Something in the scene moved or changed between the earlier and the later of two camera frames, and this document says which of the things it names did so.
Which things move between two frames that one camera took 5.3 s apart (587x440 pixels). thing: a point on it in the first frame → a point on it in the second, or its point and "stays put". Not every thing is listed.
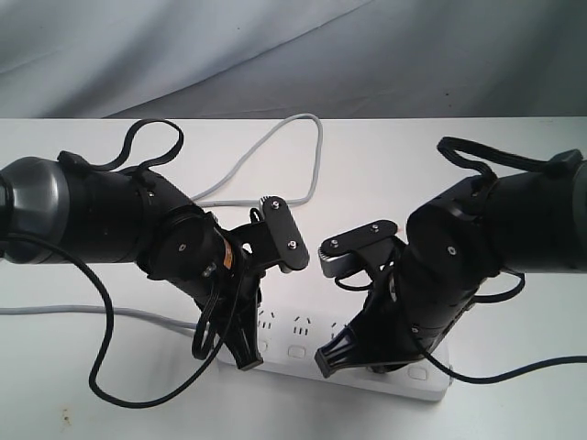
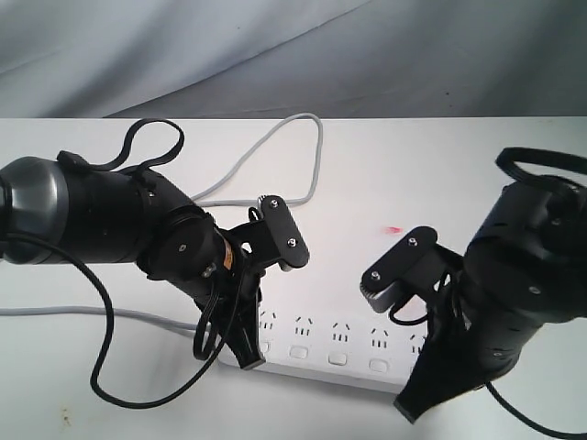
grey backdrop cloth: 275,59 stays put
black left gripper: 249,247 stays put
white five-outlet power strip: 289,344 stays put
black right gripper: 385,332 → 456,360
